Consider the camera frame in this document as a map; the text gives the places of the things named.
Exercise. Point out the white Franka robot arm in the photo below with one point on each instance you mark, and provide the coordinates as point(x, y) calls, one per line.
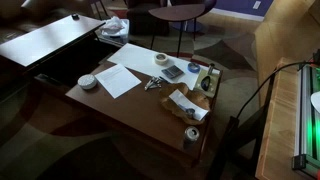
point(316, 101)

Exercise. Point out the brown wooden tray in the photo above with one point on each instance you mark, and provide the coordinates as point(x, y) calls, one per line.
point(173, 100)

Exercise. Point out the small metal measuring cup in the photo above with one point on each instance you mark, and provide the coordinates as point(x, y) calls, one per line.
point(190, 112)

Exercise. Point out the grey calculator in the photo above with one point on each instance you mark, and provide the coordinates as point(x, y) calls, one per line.
point(172, 71)

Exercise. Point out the white paper slip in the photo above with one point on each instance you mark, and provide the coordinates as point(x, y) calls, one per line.
point(188, 104)

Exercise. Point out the white masking tape roll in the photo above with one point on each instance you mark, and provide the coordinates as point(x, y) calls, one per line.
point(161, 58)

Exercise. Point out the brown wooden coffee table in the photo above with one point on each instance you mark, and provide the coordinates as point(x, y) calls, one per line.
point(133, 110)

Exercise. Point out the blue tape roll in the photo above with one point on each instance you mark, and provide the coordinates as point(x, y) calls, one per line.
point(190, 68)

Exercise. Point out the large white board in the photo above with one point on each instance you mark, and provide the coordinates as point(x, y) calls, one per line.
point(140, 58)

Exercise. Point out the white printed paper sheet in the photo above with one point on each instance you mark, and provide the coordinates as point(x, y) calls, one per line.
point(117, 80)

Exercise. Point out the black oval object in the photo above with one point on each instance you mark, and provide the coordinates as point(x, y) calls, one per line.
point(205, 83)

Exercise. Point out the silver drink can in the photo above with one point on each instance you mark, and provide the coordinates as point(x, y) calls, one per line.
point(191, 136)

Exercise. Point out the small metal cylinder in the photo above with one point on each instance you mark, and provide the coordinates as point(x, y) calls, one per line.
point(211, 68)

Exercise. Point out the clear plastic storage bin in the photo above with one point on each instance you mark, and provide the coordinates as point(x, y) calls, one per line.
point(121, 37)

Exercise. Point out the white round puck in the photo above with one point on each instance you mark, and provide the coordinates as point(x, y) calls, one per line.
point(87, 81)

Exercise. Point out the dark armchair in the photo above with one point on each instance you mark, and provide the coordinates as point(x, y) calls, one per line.
point(143, 18)

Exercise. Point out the white plastic bag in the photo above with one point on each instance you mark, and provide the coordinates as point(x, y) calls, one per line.
point(113, 26)

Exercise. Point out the patterned area rug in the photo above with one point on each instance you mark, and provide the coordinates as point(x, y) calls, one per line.
point(230, 50)

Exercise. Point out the black stand leg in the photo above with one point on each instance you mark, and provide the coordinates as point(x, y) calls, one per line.
point(223, 150)

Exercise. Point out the small black object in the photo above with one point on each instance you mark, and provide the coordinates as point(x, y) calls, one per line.
point(75, 16)

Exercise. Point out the light wooden bench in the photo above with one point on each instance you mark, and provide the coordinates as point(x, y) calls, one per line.
point(280, 126)

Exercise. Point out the raised coffee table top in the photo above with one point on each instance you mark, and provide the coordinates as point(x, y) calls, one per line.
point(43, 40)

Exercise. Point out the dark leather sofa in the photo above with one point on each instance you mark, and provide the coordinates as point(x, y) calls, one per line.
point(33, 8)

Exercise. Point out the white wall outlet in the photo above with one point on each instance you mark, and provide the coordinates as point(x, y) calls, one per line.
point(256, 4)

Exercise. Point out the aluminium rail frame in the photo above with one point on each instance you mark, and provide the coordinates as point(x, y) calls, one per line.
point(305, 116)

